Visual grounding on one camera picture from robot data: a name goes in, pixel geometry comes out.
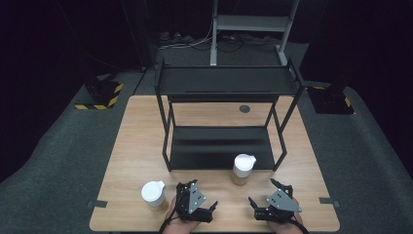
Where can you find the black two-tier metal rack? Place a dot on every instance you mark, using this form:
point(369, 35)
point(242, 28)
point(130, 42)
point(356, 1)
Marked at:
point(224, 81)

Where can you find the grey tape strip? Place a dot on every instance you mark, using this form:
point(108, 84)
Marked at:
point(96, 203)
point(328, 201)

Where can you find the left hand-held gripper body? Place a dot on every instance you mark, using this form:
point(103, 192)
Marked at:
point(196, 198)

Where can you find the grey metal stand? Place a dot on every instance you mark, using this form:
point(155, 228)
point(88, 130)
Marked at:
point(251, 23)

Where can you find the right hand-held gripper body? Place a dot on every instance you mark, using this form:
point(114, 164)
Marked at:
point(282, 201)

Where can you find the black power strip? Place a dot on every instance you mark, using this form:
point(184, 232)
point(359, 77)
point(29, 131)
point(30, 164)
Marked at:
point(175, 37)

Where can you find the black yellow striped stand base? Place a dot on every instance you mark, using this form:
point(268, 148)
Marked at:
point(331, 100)
point(100, 94)

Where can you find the person's right hand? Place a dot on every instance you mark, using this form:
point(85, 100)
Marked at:
point(285, 228)

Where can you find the round grey table grommet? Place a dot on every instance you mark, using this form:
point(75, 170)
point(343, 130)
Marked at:
point(244, 109)

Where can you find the person's left hand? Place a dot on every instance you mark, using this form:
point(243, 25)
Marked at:
point(177, 226)

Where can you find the white-lidded cup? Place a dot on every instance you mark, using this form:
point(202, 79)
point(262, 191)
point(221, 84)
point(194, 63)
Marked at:
point(243, 164)
point(152, 194)

